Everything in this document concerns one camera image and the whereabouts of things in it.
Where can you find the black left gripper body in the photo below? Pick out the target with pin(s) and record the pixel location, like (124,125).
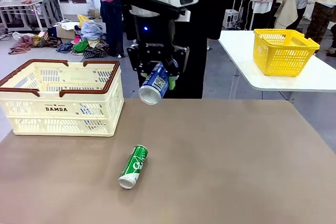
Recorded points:
(155,35)

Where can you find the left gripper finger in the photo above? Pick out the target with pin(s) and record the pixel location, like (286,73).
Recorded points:
(135,58)
(181,61)

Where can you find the green soda can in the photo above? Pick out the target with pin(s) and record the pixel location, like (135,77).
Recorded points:
(135,166)

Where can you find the yellow plastic basket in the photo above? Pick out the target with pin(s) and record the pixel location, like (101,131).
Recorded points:
(278,61)

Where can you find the cream basket with brown rim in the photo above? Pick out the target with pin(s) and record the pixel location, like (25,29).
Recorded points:
(60,124)

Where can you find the person in pink top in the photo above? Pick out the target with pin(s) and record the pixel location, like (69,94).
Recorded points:
(110,24)

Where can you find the person in black dress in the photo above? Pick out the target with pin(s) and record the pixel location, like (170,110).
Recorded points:
(204,24)

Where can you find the pile of colourful clothes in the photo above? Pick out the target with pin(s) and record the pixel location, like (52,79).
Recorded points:
(89,35)

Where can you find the white computer case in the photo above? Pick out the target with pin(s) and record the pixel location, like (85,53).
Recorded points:
(229,18)

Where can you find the cardboard box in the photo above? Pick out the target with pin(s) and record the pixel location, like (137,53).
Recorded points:
(64,33)

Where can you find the white side table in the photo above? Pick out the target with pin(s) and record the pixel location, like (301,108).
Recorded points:
(288,82)

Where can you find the red patterned cloth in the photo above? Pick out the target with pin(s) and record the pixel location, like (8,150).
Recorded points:
(23,44)

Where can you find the grey workbench table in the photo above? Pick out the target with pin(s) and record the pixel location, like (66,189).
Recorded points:
(26,2)

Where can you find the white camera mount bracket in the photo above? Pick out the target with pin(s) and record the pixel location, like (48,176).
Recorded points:
(183,16)

